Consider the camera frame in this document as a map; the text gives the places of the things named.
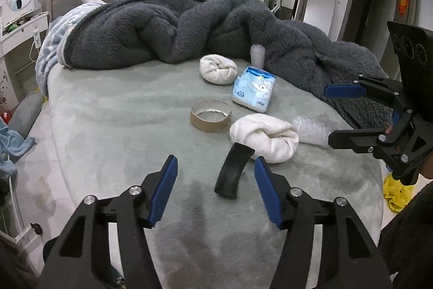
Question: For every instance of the black curved plastic piece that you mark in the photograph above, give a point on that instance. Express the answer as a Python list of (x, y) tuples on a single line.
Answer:
[(231, 174)]

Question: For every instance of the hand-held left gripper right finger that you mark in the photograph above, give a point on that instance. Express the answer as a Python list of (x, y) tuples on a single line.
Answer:
[(269, 194)]

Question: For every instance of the clear plastic cup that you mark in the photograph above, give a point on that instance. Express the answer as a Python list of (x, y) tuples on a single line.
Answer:
[(257, 55)]

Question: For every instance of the blue white tissue pack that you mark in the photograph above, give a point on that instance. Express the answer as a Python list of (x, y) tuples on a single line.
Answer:
[(253, 89)]

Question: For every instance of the yellow plastic bag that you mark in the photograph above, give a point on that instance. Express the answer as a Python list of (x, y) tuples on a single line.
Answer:
[(397, 192)]

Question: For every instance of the white rolled sock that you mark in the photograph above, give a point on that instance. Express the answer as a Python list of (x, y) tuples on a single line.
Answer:
[(265, 138), (218, 69)]

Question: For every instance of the light blue cloth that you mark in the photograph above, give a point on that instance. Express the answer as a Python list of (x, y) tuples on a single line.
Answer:
[(13, 146)]

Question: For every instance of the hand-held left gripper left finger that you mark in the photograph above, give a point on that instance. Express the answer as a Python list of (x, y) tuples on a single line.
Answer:
[(164, 189)]

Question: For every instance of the blue patterned blanket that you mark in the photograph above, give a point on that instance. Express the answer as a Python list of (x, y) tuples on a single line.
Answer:
[(54, 45)]

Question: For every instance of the dark grey fluffy blanket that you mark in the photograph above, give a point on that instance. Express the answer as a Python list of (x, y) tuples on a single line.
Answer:
[(203, 28)]

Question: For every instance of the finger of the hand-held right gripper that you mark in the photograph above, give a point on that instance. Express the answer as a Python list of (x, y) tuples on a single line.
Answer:
[(341, 91), (355, 138)]

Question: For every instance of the white power strip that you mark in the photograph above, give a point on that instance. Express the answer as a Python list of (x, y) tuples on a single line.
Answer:
[(36, 37)]

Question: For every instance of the white rolled sock far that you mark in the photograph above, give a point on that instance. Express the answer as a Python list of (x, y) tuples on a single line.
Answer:
[(218, 69)]

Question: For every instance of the white dressing table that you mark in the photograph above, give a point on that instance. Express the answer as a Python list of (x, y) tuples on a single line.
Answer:
[(17, 45)]

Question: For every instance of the grey floor cushion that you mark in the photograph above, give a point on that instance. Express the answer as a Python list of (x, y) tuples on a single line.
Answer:
[(25, 111)]

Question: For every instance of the red door decoration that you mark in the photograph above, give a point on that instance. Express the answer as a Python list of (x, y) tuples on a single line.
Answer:
[(403, 3)]

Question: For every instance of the white rolled sock near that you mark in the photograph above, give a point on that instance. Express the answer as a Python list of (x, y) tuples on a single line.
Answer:
[(265, 138)]

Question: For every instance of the clear plastic wrap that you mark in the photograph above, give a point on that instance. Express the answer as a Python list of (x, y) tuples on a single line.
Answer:
[(311, 131)]

